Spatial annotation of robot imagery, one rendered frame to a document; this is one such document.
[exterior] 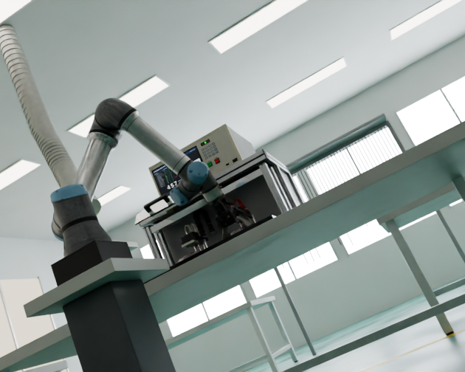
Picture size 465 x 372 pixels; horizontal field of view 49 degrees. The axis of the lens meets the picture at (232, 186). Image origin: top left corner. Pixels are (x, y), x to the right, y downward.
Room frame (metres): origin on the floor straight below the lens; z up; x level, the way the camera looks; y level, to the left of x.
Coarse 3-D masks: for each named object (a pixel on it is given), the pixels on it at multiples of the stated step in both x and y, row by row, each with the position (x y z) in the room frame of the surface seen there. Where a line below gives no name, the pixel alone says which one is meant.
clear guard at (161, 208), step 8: (192, 200) 2.21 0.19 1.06; (152, 208) 2.02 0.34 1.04; (160, 208) 1.99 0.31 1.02; (168, 208) 2.17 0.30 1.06; (176, 208) 2.22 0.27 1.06; (184, 208) 2.27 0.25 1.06; (144, 216) 2.01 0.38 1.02; (152, 216) 2.18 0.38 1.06; (160, 216) 2.24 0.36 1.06; (168, 216) 2.29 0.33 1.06
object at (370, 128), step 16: (368, 128) 5.28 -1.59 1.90; (384, 128) 5.54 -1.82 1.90; (336, 144) 5.31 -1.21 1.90; (352, 144) 5.41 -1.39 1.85; (368, 144) 5.38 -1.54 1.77; (400, 144) 5.29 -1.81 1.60; (304, 160) 5.39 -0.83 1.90; (320, 160) 5.52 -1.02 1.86; (304, 256) 5.67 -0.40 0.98; (464, 256) 5.29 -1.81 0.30; (304, 336) 5.75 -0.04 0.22
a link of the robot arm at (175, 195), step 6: (180, 186) 1.80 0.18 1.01; (174, 192) 1.82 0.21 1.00; (180, 192) 1.82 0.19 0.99; (186, 192) 1.80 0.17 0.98; (192, 192) 1.80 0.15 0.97; (198, 192) 1.88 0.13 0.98; (174, 198) 1.84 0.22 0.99; (180, 198) 1.82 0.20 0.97; (186, 198) 1.83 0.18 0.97; (192, 198) 1.87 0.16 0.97; (180, 204) 1.85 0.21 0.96
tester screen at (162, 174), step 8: (192, 152) 2.22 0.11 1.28; (192, 160) 2.22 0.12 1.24; (200, 160) 2.22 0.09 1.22; (160, 168) 2.27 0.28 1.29; (168, 168) 2.26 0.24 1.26; (160, 176) 2.27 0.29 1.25; (168, 176) 2.26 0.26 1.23; (176, 176) 2.25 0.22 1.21; (160, 184) 2.27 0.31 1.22; (168, 184) 2.26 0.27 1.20
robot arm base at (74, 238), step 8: (88, 216) 1.50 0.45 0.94; (72, 224) 1.48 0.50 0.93; (80, 224) 1.48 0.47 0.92; (88, 224) 1.49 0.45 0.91; (96, 224) 1.51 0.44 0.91; (64, 232) 1.49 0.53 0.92; (72, 232) 1.47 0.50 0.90; (80, 232) 1.47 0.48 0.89; (88, 232) 1.49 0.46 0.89; (96, 232) 1.49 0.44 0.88; (104, 232) 1.52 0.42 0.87; (64, 240) 1.49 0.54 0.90; (72, 240) 1.47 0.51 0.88; (80, 240) 1.46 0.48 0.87; (88, 240) 1.47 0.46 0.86; (104, 240) 1.50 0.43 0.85; (64, 248) 1.51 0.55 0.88; (72, 248) 1.46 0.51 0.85; (64, 256) 1.50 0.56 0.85
